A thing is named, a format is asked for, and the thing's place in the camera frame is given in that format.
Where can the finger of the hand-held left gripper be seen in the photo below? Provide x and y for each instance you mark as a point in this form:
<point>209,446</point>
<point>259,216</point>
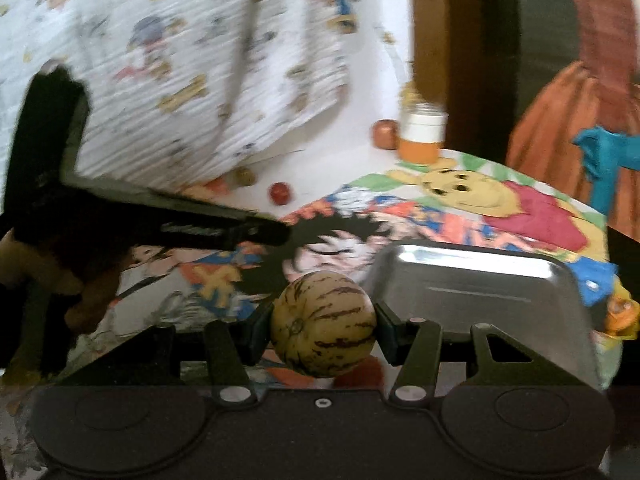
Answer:
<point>225,230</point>

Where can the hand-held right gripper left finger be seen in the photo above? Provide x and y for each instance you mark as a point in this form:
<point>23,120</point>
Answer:
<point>255,332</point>

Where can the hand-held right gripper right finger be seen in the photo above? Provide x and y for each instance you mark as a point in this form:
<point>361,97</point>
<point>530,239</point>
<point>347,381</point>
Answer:
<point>387,332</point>

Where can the striped yellow melon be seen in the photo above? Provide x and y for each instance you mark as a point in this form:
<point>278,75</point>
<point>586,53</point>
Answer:
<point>322,325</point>

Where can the red cherry tomato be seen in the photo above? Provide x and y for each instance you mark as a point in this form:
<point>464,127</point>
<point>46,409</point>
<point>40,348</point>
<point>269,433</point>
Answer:
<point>280,193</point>

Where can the metal tray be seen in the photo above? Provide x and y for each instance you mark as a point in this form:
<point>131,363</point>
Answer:
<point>475,285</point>

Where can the person's left hand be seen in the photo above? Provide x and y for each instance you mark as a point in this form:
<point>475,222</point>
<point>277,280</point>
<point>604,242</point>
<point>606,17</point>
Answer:
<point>95,292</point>

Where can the printed white blanket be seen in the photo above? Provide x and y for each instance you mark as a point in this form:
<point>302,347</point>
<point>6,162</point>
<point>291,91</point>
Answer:
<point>175,60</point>

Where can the copper-coloured apple ornament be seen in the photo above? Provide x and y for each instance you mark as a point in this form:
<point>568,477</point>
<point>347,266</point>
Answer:
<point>385,134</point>

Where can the white and orange jar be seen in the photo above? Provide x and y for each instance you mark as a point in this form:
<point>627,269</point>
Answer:
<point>421,135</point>

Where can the orange curled peel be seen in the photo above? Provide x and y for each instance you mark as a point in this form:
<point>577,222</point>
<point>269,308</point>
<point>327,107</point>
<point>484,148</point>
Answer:
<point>619,317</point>

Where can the yellow bowl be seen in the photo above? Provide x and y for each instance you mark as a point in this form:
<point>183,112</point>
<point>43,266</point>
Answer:
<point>627,290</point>

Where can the dark wooden door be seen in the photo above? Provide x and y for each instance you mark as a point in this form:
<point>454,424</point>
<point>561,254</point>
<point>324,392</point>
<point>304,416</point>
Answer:
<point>480,60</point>

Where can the brown wooden frame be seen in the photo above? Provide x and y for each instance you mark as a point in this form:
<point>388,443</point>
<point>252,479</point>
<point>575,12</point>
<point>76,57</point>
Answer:
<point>427,20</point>

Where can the wall poster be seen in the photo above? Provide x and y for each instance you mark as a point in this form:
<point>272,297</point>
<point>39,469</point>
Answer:
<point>590,85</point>

